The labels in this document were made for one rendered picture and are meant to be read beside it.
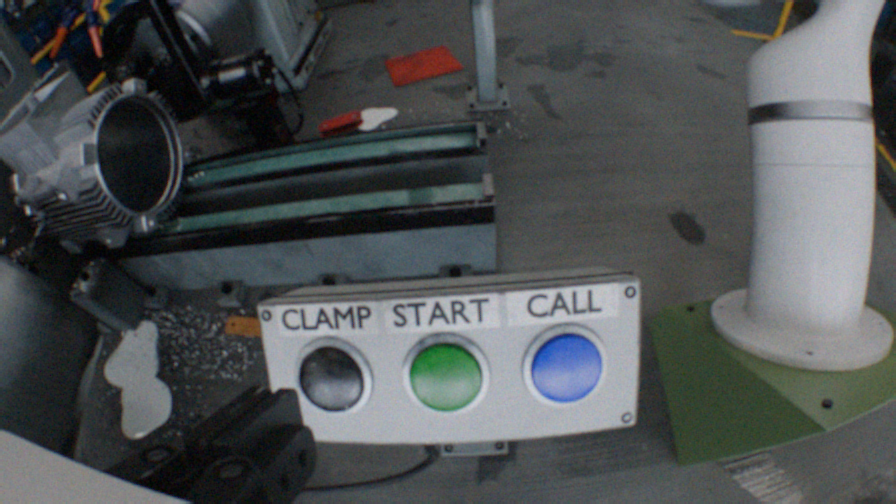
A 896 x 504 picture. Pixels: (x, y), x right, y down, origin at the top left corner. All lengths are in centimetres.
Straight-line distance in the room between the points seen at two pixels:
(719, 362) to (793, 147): 19
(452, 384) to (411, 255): 31
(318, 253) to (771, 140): 47
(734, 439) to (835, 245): 17
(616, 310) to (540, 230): 37
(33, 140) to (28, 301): 23
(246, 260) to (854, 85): 65
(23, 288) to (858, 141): 68
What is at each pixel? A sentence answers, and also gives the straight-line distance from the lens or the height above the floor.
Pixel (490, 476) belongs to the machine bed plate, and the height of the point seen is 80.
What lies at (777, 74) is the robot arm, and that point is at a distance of 36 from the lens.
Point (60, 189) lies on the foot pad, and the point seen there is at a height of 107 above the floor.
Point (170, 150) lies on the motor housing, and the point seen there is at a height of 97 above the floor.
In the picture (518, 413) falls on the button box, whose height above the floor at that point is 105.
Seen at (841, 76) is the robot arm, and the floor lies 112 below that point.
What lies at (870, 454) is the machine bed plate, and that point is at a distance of 66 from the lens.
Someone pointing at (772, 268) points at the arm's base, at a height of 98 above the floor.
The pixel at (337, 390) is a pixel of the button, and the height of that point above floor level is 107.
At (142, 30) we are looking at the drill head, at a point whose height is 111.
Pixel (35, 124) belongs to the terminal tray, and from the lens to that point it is 56.
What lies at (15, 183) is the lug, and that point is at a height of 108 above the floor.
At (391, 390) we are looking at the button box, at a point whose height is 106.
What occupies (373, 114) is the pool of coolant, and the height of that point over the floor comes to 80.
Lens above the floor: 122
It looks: 56 degrees down
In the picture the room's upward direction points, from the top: 11 degrees counter-clockwise
